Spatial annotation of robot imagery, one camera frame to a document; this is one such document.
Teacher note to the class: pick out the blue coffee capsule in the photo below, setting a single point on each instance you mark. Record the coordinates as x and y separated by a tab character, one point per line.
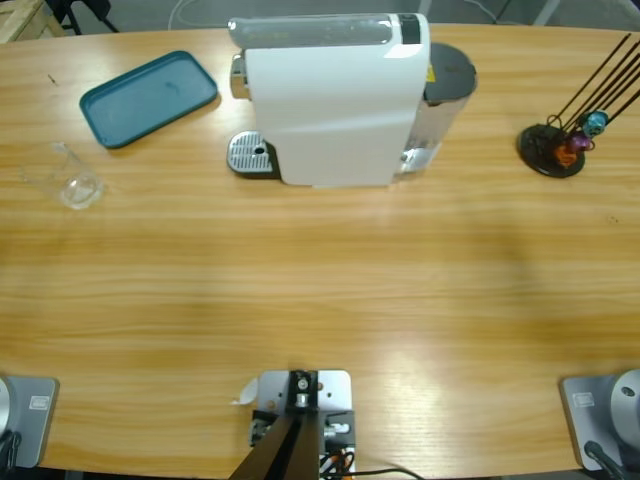
596	122

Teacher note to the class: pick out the grey metal leg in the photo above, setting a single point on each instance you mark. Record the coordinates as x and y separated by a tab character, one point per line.
547	10

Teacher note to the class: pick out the grey coffee machine lever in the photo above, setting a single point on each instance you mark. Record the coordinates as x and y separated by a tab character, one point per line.
300	31

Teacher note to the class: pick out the white capsule coffee machine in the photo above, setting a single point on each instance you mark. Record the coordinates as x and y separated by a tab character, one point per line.
330	110

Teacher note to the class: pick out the clear water tank black lid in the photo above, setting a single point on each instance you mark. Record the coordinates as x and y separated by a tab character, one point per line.
450	70

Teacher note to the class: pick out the black capsule holder with rods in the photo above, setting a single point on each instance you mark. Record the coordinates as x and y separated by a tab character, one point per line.
537	150

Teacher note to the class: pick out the orange coffee capsule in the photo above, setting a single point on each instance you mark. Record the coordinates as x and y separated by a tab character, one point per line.
565	156

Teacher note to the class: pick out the teal plastic tray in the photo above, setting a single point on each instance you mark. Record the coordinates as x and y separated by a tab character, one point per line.
147	100

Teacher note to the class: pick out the purple coffee capsule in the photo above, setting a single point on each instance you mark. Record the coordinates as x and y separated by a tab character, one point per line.
579	141

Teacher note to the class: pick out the black chair legs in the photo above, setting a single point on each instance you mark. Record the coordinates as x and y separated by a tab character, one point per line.
75	12

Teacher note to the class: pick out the black mount post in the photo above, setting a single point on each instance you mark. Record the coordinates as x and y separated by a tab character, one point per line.
287	445

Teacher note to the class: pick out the white mount block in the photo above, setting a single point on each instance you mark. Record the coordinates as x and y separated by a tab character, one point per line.
332	395

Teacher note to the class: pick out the white paper tag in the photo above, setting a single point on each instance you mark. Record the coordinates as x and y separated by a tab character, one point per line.
246	392

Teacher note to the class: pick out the clear glass cup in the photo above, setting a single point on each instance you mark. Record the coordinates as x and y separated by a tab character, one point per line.
77	192

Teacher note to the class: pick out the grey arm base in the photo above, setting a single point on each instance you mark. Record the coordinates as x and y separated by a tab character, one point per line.
600	415
32	420

